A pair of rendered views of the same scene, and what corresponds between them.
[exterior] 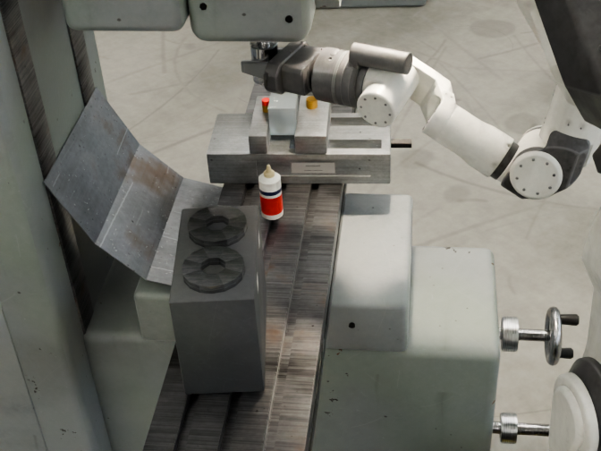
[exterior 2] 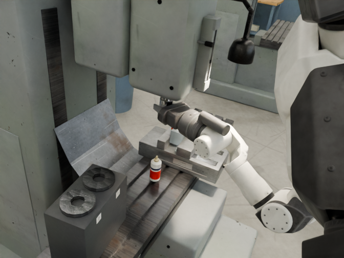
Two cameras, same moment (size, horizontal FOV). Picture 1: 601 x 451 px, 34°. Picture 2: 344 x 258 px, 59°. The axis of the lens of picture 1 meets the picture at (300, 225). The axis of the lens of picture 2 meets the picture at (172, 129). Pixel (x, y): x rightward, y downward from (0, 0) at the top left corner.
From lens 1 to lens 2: 0.70 m
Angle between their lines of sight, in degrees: 14
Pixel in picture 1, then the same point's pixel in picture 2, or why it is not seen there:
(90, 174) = (84, 132)
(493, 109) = not seen: hidden behind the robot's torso
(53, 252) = (51, 160)
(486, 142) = (255, 187)
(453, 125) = (240, 171)
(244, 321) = (79, 238)
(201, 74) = not seen: hidden behind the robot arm
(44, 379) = (39, 212)
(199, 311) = (57, 223)
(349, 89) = (193, 133)
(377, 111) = (202, 149)
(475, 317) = not seen: outside the picture
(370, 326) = (176, 251)
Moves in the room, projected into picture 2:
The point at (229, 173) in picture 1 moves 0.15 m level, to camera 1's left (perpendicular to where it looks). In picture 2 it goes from (146, 152) to (114, 143)
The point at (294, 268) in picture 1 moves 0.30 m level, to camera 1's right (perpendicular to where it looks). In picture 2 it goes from (147, 210) to (233, 239)
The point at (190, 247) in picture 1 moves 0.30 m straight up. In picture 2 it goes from (79, 185) to (71, 86)
